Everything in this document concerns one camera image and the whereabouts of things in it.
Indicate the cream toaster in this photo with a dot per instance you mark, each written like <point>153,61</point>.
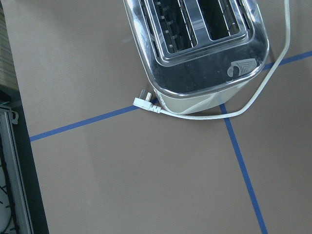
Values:
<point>198,54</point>

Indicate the brown paper table cover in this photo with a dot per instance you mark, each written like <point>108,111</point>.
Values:
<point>104,167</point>

